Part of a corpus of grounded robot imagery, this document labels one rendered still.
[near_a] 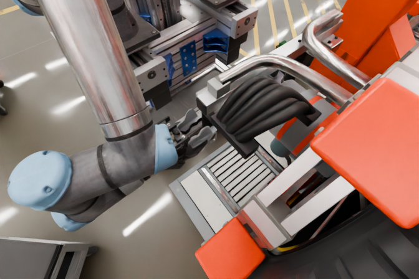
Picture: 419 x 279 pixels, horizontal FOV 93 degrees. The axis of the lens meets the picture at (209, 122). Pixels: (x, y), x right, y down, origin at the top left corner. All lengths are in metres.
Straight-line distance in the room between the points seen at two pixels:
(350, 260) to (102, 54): 0.33
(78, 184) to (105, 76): 0.16
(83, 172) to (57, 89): 1.77
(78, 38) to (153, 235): 1.14
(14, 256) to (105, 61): 1.00
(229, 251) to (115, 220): 1.06
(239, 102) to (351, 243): 0.21
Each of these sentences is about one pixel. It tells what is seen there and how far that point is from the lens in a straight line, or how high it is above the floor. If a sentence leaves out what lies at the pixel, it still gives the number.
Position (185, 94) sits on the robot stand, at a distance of 1.37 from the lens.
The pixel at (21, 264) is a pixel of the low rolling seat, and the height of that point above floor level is 0.34.
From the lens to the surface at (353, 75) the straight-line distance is 0.44.
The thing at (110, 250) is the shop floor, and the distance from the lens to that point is 1.37.
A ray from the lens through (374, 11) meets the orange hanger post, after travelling 0.92.
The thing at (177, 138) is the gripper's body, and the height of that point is 0.89.
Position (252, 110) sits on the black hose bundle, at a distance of 0.29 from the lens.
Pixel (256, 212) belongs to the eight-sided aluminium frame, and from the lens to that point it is 0.30.
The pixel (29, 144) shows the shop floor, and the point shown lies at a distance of 1.87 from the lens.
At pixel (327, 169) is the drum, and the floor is 0.86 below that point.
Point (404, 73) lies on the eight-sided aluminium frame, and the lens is 0.28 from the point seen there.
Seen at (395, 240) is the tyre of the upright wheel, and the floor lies 1.09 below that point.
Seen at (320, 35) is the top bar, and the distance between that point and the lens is 0.56.
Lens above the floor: 1.26
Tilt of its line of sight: 58 degrees down
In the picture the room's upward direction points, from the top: straight up
